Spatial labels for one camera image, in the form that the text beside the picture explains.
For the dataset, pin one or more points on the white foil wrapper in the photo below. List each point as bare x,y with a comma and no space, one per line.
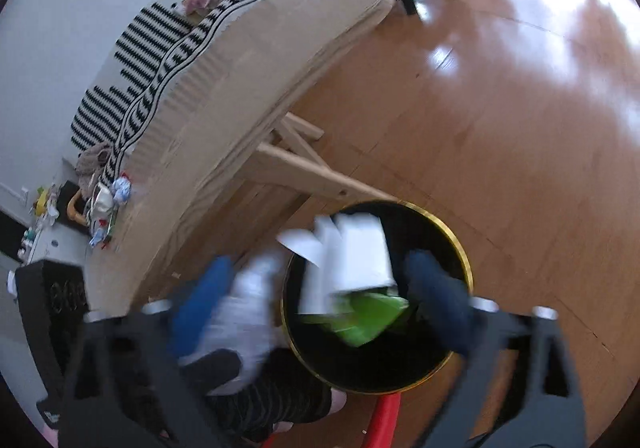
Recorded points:
355,253

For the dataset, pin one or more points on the black speaker box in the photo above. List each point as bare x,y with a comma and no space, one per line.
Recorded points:
69,195

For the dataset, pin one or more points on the wooden table leg frame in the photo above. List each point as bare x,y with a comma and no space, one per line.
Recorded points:
300,163

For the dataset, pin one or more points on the yellow toy on cabinet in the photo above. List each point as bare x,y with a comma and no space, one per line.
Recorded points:
42,200

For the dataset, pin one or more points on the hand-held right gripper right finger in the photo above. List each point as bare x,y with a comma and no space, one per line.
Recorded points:
440,298

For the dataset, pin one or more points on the black gold-rimmed trash bin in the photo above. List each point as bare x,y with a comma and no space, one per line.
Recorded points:
375,363

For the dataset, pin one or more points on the wooden frame sofa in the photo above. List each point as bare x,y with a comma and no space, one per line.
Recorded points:
75,205

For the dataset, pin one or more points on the green plastic wrapper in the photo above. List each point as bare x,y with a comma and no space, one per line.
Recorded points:
367,320

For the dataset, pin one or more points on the blue white crumpled wrapper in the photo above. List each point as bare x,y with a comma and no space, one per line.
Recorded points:
121,188

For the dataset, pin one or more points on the black white striped blanket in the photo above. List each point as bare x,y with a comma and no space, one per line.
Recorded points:
150,58

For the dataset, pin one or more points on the white cabinet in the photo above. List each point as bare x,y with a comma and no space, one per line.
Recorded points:
45,240

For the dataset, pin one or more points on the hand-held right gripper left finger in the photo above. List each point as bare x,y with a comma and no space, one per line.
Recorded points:
202,298

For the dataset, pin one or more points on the brown plush toy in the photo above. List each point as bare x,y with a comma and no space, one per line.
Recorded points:
92,163

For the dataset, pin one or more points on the person's striped trouser leg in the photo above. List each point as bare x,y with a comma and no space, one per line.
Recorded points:
270,403

